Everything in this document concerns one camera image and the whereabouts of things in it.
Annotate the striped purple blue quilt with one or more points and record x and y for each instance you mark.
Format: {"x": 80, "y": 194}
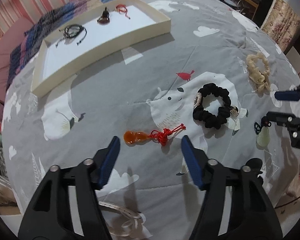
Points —
{"x": 33, "y": 37}

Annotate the black cord jade pendant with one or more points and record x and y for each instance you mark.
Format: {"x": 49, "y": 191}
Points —
{"x": 262, "y": 132}

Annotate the white cardboard tray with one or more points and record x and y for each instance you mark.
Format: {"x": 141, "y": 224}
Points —
{"x": 131, "y": 22}

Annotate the cream scrunchie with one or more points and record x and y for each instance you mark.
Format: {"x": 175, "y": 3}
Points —
{"x": 259, "y": 78}

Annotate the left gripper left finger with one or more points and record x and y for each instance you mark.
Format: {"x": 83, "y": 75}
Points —
{"x": 48, "y": 214}

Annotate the orange gourd pendant red knot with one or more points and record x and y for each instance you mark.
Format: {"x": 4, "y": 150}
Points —
{"x": 161, "y": 137}

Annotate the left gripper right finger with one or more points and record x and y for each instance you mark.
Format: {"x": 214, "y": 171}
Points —
{"x": 252, "y": 215}

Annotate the grey bear print blanket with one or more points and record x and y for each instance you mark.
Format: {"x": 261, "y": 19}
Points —
{"x": 152, "y": 85}

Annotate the brown stone pendant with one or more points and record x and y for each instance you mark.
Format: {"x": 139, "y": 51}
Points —
{"x": 104, "y": 18}

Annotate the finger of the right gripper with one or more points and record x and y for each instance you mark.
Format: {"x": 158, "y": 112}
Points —
{"x": 281, "y": 119}
{"x": 290, "y": 95}

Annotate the black scrunchie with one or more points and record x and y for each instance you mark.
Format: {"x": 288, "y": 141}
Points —
{"x": 213, "y": 106}

